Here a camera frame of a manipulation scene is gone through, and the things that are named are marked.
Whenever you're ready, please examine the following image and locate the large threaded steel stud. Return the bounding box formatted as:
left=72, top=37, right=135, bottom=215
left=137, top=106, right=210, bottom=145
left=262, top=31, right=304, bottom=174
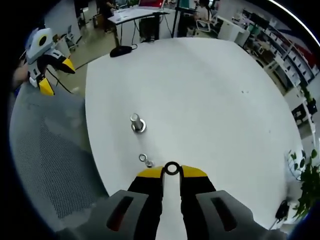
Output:
left=129, top=112, right=148, bottom=135

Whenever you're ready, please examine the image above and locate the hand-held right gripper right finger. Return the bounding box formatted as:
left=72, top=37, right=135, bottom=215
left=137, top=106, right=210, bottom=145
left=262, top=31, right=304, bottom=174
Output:
left=179, top=164, right=288, bottom=240

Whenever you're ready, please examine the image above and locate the white office chair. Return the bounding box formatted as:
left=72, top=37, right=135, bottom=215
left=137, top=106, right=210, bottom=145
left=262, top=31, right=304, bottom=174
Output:
left=196, top=14, right=217, bottom=32

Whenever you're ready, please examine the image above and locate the black rounded device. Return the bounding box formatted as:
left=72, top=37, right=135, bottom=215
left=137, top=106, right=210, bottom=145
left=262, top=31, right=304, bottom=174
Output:
left=109, top=45, right=133, bottom=58

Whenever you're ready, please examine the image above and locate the white cabinet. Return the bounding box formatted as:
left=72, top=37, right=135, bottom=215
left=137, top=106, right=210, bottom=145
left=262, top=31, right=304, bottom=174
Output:
left=217, top=17, right=251, bottom=48

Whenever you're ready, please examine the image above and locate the black desktop device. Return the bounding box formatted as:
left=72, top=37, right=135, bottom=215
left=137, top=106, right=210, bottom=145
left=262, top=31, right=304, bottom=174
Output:
left=274, top=199, right=290, bottom=221

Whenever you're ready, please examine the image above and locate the brown cardboard box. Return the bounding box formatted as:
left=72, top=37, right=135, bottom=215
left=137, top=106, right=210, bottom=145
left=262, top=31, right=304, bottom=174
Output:
left=92, top=13, right=104, bottom=30

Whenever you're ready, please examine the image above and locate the red-screen monitor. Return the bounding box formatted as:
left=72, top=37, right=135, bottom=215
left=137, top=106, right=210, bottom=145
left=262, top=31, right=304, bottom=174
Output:
left=138, top=0, right=166, bottom=10

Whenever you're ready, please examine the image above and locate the white desk with black legs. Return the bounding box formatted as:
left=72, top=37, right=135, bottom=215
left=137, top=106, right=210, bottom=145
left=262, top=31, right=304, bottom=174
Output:
left=107, top=6, right=171, bottom=48

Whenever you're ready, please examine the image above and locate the person's left hand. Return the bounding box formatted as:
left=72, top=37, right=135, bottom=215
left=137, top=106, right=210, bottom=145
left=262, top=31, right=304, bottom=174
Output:
left=13, top=66, right=30, bottom=88

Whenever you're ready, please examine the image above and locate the storage shelf with white bins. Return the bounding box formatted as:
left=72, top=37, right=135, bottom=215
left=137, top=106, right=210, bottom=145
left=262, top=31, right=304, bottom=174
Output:
left=249, top=9, right=320, bottom=86

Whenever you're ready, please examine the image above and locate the green potted plant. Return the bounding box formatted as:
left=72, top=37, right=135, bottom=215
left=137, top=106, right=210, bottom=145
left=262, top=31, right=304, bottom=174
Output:
left=284, top=148, right=320, bottom=221

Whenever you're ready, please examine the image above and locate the grey mesh office chair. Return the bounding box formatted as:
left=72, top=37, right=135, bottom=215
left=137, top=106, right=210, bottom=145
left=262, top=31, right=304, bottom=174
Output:
left=8, top=86, right=112, bottom=232

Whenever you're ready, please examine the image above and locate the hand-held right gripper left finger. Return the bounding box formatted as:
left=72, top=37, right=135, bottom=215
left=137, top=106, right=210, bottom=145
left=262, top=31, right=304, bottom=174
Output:
left=56, top=166, right=166, bottom=240

